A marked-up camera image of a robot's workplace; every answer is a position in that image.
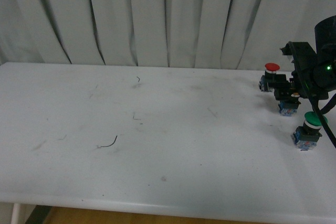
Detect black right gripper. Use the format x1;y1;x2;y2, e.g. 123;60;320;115
273;41;319;101

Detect yellow push button switch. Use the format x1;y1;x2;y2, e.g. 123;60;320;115
278;93;301;116

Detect white pleated curtain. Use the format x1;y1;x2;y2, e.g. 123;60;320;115
1;0;335;70

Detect red push button switch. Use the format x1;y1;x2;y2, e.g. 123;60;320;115
259;62;280;92

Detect green push button switch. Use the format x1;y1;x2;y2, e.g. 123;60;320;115
293;111;322;150

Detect table leg frame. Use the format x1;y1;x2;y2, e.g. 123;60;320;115
10;203;52;224

